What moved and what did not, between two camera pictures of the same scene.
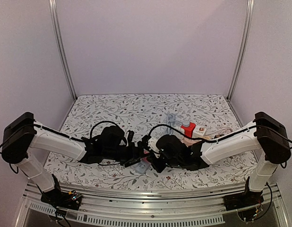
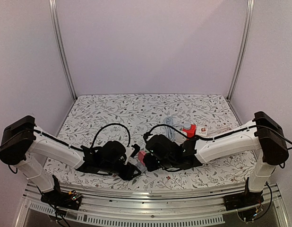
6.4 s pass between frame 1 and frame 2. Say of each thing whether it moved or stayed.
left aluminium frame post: stayed
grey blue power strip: stayed
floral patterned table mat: stayed
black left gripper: moved
